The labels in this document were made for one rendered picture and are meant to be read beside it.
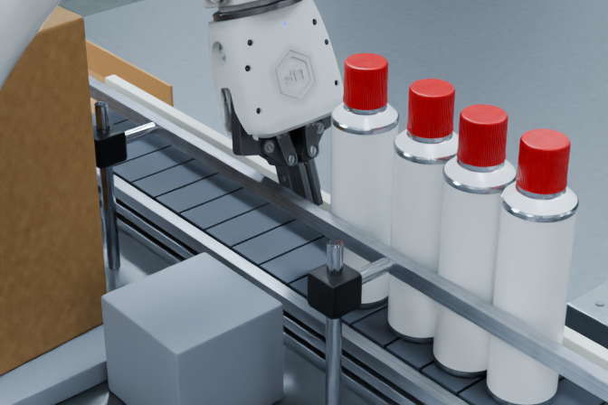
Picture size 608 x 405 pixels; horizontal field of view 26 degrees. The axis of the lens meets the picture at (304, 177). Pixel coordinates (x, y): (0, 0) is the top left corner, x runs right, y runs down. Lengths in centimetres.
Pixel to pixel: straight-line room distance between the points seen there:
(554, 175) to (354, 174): 19
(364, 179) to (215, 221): 22
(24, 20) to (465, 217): 45
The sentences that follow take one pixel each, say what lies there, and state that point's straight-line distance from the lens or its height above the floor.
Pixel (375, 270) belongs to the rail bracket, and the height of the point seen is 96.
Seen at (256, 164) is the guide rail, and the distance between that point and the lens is 120.
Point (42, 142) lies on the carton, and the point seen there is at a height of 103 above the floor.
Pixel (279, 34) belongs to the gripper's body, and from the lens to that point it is 106.
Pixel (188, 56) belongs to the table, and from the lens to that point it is 164.
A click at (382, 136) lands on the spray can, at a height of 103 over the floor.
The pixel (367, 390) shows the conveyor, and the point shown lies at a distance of 104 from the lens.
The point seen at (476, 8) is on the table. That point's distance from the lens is 180.
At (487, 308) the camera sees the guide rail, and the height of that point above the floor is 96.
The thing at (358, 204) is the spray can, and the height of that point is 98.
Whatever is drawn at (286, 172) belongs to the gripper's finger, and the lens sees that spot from 109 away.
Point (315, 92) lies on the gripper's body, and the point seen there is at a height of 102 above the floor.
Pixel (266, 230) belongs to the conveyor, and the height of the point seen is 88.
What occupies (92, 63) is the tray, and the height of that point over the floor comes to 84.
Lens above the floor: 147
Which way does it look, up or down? 28 degrees down
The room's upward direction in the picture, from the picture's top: straight up
